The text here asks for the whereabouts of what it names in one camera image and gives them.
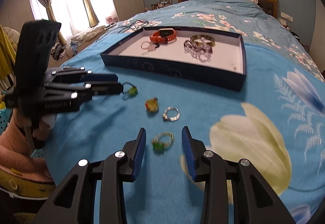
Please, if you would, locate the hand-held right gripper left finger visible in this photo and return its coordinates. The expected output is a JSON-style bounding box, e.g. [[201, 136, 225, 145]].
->
[[33, 127, 147, 224]]

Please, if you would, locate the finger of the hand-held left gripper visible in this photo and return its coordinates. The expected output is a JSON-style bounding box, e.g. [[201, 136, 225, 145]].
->
[[44, 82, 124, 102], [46, 67, 119, 84]]

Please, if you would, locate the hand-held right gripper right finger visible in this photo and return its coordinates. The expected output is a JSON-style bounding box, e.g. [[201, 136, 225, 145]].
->
[[181, 126, 296, 224]]

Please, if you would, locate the green and gold ring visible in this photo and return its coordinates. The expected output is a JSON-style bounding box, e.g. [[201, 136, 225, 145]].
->
[[152, 132, 175, 151]]

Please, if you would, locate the green bead ring black band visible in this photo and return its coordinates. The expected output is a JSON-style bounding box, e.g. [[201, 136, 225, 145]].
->
[[122, 82, 138, 100]]

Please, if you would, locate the yellow orange bead ring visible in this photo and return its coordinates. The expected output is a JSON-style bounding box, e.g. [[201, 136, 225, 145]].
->
[[145, 97, 159, 113]]

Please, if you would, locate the orange smartwatch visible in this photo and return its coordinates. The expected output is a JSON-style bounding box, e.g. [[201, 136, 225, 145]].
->
[[149, 28, 177, 44]]

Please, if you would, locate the dark blue cardboard box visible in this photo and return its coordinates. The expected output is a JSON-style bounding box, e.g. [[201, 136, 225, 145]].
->
[[100, 26, 247, 92]]

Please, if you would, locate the purple bead bracelet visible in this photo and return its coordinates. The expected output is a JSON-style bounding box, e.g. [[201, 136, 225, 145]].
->
[[183, 39, 212, 55]]

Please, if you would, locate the clear bead bracelet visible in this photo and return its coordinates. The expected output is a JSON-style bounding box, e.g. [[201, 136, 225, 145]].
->
[[190, 47, 213, 63]]

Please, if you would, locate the gold bangle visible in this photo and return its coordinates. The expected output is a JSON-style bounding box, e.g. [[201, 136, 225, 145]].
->
[[190, 34, 216, 47]]

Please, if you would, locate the person's left forearm pink sleeve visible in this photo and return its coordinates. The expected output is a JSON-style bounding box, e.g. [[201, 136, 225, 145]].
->
[[0, 110, 55, 184]]

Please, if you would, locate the person's left hand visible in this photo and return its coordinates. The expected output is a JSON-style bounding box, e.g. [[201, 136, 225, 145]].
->
[[32, 113, 57, 141]]

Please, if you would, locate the heap of mixed clothes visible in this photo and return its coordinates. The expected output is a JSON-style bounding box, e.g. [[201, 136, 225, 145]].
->
[[50, 40, 77, 63]]

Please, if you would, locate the yellow cloth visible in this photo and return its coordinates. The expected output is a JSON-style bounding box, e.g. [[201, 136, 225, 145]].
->
[[0, 24, 16, 83]]

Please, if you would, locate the crumpled light bedding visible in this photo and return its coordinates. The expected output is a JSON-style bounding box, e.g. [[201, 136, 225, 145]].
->
[[70, 25, 107, 42]]

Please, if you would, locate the blue flower print blanket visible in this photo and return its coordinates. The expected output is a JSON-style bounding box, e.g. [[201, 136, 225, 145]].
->
[[42, 19, 325, 224]]

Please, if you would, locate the cluttered bedside table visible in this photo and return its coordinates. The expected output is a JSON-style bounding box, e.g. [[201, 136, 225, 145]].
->
[[149, 0, 177, 10]]

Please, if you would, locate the yellow buttoned garment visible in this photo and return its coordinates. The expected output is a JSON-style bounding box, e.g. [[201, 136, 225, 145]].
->
[[0, 165, 56, 200]]

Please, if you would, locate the floral blue duvet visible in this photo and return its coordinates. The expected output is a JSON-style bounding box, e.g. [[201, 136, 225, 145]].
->
[[119, 0, 321, 73]]

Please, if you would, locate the silver metal ring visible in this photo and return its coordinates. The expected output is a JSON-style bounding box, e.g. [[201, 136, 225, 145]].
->
[[162, 108, 180, 122]]

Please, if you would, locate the black cable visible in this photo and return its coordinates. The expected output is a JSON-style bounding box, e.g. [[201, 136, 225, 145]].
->
[[96, 19, 156, 43]]

